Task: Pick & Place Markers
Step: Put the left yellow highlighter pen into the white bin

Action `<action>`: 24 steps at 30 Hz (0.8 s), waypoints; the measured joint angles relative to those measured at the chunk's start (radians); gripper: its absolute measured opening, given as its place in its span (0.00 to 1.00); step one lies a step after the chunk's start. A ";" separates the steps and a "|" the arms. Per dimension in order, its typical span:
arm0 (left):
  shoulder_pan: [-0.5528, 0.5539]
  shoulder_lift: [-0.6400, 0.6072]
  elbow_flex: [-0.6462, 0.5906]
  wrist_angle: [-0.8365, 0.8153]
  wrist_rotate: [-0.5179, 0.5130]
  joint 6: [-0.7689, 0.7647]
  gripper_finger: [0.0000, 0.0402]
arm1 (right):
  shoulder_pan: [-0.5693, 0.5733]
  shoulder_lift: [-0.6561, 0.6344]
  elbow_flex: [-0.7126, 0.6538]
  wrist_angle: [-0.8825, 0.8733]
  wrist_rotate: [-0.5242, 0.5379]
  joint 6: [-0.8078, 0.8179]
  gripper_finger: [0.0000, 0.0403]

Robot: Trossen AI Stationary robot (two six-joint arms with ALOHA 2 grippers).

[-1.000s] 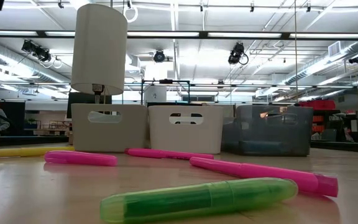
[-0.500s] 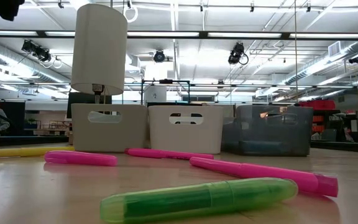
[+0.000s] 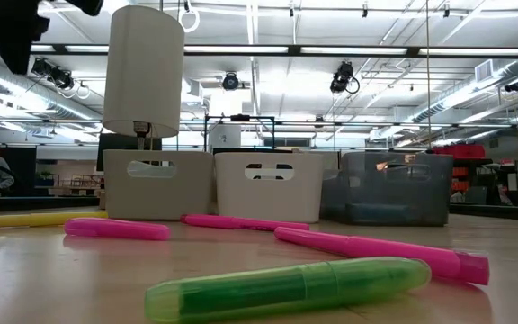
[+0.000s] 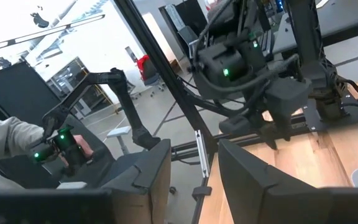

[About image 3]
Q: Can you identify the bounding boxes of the long pink marker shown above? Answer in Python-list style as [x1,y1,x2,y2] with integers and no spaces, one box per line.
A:
[273,226,491,286]
[179,213,311,233]

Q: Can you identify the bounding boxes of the green marker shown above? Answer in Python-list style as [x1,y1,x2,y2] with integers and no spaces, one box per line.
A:
[144,256,433,324]

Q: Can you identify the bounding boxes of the short pink marker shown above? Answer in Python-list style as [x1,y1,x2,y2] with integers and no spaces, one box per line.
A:
[64,217,172,242]

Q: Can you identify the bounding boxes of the yellow marker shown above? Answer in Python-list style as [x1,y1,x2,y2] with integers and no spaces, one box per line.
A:
[0,211,110,230]

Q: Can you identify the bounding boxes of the white plastic bin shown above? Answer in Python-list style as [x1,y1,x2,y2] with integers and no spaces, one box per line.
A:
[214,151,325,225]

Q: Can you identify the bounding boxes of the white numbered box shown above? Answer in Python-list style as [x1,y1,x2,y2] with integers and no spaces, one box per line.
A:
[208,124,243,150]

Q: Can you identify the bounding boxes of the black metal stand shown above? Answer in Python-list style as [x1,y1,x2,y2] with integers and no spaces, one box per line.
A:
[203,113,277,152]

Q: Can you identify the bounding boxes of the grey plastic bin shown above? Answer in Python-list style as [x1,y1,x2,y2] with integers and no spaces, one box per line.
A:
[103,148,216,221]

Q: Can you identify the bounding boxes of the black screen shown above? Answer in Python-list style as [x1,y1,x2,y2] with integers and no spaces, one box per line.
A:
[96,132,164,173]

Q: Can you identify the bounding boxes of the dark translucent plastic bin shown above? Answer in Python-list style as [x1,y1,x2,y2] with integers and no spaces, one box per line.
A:
[319,150,454,228]

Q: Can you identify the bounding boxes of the white cylindrical lamp shade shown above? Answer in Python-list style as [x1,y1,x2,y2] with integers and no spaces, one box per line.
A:
[101,4,186,152]

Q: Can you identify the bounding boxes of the red storage bins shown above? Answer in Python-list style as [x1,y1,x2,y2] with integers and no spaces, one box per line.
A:
[433,143,487,159]

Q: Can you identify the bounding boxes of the black storage shelf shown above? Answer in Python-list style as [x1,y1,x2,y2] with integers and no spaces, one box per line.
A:
[451,157,496,204]

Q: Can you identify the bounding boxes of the white cable loop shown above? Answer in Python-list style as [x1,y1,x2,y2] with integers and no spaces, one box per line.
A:
[177,0,201,34]

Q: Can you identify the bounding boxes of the thin hanging cable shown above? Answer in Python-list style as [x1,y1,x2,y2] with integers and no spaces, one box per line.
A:
[424,0,433,149]

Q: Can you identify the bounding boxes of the ceiling camera cluster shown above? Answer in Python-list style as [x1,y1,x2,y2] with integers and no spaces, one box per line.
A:
[31,57,77,91]

